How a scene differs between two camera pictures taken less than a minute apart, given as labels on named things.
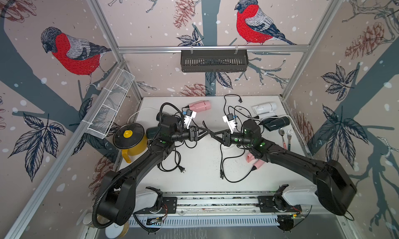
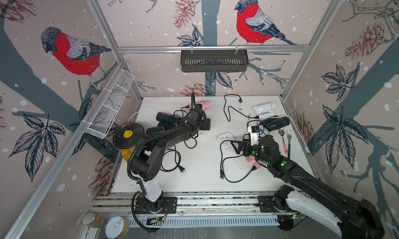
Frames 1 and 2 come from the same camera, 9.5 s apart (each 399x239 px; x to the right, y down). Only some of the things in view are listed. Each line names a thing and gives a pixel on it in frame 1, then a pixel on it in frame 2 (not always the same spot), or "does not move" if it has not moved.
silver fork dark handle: (289, 134) does not move
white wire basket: (103, 118) does not move
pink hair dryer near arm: (257, 163) does not move
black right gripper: (227, 139) to (241, 146)
